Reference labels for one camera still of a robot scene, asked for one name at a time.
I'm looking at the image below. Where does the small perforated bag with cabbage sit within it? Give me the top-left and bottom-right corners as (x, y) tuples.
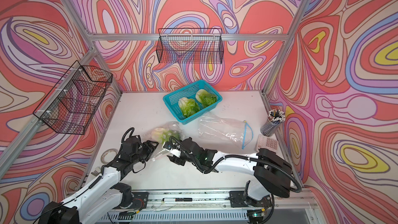
(144, 121), (185, 162)

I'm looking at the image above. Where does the teal plastic basket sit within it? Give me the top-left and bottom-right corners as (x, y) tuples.
(163, 80), (222, 124)

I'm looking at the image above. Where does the clear blue zip-top bag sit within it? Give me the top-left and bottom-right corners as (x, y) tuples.
(198, 113), (254, 149)

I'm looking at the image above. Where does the tape roll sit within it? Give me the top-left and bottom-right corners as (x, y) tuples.
(100, 148), (118, 164)

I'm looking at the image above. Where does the cup of pens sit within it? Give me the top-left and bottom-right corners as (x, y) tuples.
(260, 109), (286, 137)

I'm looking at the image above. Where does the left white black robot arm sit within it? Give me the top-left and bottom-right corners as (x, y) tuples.
(34, 128), (159, 224)

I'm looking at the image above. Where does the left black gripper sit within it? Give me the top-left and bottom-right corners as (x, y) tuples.
(131, 140), (159, 166)

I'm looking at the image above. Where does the small metal clip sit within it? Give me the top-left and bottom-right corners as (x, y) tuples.
(90, 167), (102, 177)

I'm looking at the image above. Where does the green chinese cabbage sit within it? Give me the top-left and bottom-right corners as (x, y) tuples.
(195, 89), (218, 107)
(178, 97), (201, 118)

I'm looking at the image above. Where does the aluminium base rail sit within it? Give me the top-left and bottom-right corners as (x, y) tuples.
(52, 188), (324, 224)

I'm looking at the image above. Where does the black wire basket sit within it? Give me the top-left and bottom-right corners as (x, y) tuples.
(33, 61), (113, 135)
(156, 28), (224, 64)

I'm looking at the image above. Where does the back black wire basket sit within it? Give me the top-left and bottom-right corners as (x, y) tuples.
(156, 28), (224, 64)

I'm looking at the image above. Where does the aluminium frame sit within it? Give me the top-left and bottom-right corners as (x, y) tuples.
(1, 0), (301, 195)

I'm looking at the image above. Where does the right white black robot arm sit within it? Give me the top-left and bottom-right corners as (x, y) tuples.
(163, 136), (303, 206)

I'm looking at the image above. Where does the left black wire basket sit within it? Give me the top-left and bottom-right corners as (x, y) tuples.
(33, 61), (113, 135)

